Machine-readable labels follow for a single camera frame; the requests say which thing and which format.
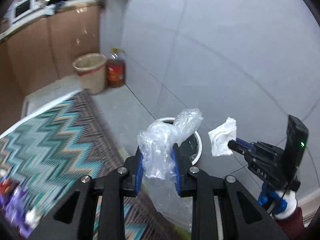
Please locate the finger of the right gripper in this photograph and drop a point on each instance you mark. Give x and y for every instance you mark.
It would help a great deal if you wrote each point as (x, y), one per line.
(242, 147)

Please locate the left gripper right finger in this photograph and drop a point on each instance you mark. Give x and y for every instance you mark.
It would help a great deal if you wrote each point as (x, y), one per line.
(185, 186)

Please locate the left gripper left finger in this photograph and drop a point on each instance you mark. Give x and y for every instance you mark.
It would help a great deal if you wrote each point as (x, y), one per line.
(133, 181)

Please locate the white tissue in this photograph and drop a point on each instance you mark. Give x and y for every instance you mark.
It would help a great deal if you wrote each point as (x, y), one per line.
(220, 137)

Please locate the clear plastic bag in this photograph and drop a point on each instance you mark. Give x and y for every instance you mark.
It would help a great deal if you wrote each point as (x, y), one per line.
(160, 185)

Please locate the purple plastic wrapper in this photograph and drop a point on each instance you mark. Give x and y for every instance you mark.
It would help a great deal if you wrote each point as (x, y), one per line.
(13, 201)

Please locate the maroon right sleeve forearm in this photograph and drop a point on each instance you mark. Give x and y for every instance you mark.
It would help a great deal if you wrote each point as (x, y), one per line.
(293, 225)

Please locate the white rimmed black trash bin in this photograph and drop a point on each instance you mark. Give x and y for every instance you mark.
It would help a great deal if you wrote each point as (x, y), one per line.
(182, 131)

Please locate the brown kitchen cabinets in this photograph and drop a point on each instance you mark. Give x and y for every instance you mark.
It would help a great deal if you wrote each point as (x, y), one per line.
(42, 53)

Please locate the right blue white gloved hand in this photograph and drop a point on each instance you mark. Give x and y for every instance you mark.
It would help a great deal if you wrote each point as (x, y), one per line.
(284, 201)

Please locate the zigzag teal tablecloth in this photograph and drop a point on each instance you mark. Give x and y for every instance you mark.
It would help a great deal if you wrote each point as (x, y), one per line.
(73, 171)

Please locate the cooking oil bottle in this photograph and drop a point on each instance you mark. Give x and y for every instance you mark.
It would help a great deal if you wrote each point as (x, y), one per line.
(115, 68)

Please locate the beige lined waste basket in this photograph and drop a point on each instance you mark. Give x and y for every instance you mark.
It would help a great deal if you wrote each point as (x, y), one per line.
(91, 72)

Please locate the blue cloth on counter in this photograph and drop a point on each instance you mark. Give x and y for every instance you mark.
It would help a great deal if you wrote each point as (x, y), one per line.
(52, 9)

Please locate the white microwave oven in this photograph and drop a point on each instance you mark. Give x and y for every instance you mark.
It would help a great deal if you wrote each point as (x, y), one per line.
(21, 9)

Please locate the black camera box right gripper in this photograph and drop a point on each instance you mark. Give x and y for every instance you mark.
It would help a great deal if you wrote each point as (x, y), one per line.
(297, 136)

